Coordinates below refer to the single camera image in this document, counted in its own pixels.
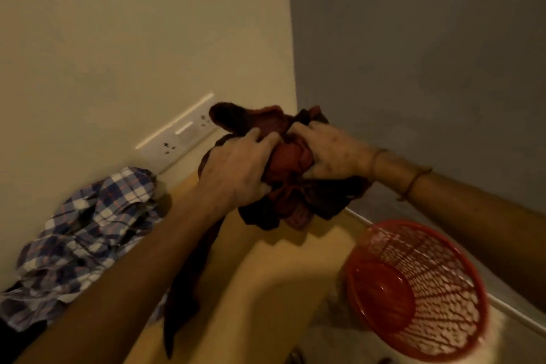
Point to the brown thread wristband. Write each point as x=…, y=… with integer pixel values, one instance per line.
x=376, y=161
x=413, y=182

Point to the person's right hand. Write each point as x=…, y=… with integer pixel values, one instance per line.
x=337, y=154

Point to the person's right forearm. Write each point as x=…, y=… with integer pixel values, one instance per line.
x=465, y=214

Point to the person's right thumb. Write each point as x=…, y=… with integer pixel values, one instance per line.
x=313, y=170

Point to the blue white checked shirt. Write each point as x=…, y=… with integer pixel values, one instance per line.
x=81, y=244

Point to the person's left forearm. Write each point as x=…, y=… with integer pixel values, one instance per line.
x=115, y=287

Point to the red plastic mesh basket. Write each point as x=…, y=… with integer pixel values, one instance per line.
x=416, y=291

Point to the white wall socket panel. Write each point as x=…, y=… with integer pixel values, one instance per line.
x=177, y=137

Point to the person's left fingers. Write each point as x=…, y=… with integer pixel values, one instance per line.
x=262, y=144

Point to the person's left hand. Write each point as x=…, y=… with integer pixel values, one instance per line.
x=232, y=171

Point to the dark red cloth garment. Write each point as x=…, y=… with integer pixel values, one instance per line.
x=294, y=189

